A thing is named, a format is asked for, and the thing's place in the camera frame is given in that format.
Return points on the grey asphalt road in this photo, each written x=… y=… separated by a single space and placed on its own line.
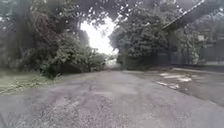
x=110 y=100

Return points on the building with sloped roof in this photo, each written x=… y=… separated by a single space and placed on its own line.
x=200 y=36

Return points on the large leafy tree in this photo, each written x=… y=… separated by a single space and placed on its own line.
x=143 y=36

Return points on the grass verge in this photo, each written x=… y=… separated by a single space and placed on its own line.
x=16 y=81

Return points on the wood of trees and bushes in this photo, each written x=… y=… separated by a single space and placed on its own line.
x=43 y=43

